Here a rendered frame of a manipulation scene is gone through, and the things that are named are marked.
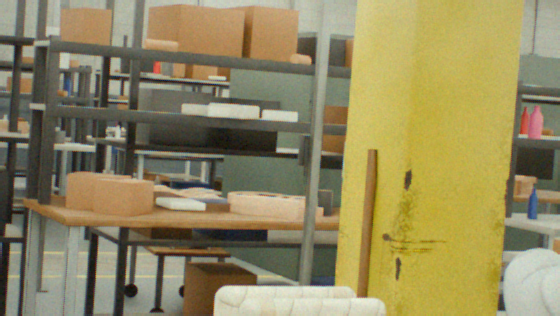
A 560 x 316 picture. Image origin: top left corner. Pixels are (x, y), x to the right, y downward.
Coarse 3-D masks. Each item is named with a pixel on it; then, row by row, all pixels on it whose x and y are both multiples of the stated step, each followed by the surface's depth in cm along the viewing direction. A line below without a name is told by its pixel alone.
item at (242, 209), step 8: (232, 208) 545; (240, 208) 540; (248, 208) 539; (256, 208) 538; (264, 208) 538; (272, 208) 537; (320, 208) 557; (272, 216) 537; (280, 216) 534; (288, 216) 531; (296, 216) 531; (320, 216) 557
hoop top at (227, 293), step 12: (228, 288) 141; (240, 288) 141; (252, 288) 142; (264, 288) 143; (276, 288) 143; (288, 288) 144; (300, 288) 145; (312, 288) 146; (324, 288) 146; (336, 288) 147; (348, 288) 148; (228, 300) 140; (240, 300) 141
